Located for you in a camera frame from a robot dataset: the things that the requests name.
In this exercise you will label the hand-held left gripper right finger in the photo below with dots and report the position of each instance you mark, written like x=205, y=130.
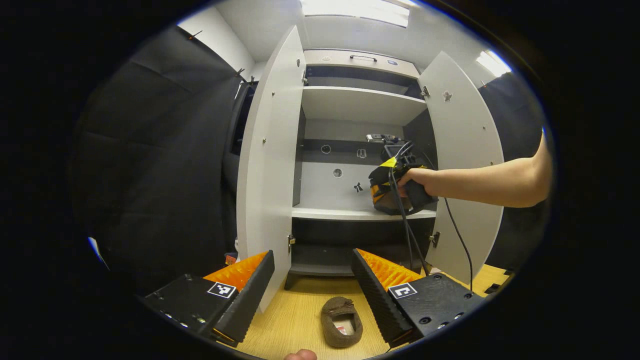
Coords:
x=377, y=300

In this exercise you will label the large ceiling light panel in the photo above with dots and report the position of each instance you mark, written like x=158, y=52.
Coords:
x=355, y=12

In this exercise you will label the white shoe cabinet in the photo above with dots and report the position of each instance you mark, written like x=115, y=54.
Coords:
x=360, y=105

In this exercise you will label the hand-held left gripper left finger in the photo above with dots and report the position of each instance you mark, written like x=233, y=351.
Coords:
x=250, y=300

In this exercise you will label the black backdrop cloth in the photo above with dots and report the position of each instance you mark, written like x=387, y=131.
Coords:
x=160, y=175

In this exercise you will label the small ceiling light panel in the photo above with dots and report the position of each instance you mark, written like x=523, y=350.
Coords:
x=492, y=62

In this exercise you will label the white shoe cabinet door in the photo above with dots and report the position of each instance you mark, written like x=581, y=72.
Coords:
x=270, y=175
x=470, y=150

